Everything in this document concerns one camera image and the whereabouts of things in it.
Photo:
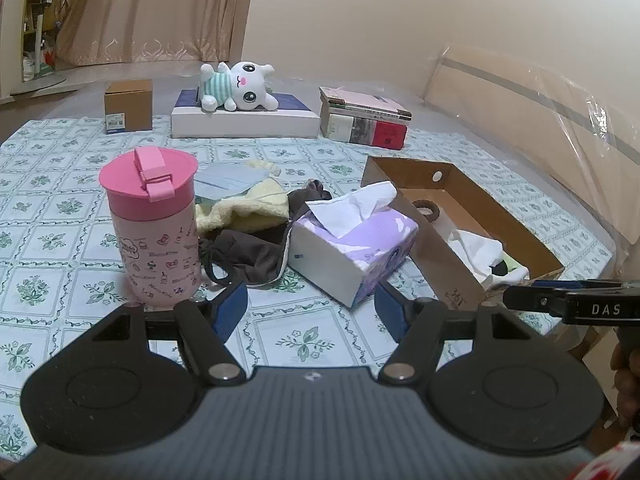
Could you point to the small closed cardboard box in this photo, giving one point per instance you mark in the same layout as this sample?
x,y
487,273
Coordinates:
x,y
132,105

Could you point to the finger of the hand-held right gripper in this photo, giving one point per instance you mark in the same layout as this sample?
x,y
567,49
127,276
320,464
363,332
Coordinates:
x,y
535,301
555,285

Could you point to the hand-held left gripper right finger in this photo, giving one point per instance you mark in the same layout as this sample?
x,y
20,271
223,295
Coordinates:
x,y
390,310

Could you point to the white rabbit plush toy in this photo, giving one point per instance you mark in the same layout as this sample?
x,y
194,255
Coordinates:
x,y
250,85

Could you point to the green cloth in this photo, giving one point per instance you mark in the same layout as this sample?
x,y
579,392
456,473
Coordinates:
x,y
512,261

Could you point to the wooden bookshelf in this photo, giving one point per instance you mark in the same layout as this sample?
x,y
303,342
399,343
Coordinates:
x,y
37,5

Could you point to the plastic wrapped headboard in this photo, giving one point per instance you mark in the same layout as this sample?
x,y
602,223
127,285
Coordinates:
x,y
550,125

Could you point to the flat white box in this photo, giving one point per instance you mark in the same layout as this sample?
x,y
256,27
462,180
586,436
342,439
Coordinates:
x,y
240,125

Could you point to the white cloth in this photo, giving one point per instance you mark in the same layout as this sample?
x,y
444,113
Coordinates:
x,y
475,250

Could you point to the pink lidded cup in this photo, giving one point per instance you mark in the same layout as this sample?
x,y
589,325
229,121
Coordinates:
x,y
150,240

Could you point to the person's right hand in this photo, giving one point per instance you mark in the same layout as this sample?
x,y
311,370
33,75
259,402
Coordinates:
x,y
627,390

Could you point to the thin white book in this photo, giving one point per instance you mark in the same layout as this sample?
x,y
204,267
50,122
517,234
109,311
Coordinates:
x,y
380,116

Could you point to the beige curtain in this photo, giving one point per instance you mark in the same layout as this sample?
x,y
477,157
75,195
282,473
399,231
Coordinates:
x,y
150,10

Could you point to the red white garment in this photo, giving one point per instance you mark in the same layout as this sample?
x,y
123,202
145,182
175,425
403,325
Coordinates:
x,y
610,462

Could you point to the light blue face mask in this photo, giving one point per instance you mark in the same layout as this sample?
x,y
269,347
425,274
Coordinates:
x,y
225,177

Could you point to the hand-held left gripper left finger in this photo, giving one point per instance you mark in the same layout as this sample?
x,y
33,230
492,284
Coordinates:
x,y
230,307

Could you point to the black sock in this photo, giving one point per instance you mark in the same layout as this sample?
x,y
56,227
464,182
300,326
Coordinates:
x,y
498,270

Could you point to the dark brown garment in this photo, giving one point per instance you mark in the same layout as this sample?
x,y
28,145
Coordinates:
x,y
250,255

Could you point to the purple tissue pack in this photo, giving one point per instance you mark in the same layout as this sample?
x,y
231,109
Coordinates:
x,y
370,240

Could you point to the yellow towel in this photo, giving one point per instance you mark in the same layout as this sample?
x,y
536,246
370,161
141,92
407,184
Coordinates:
x,y
240,210

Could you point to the pink book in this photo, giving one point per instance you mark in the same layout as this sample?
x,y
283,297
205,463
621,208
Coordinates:
x,y
360,99

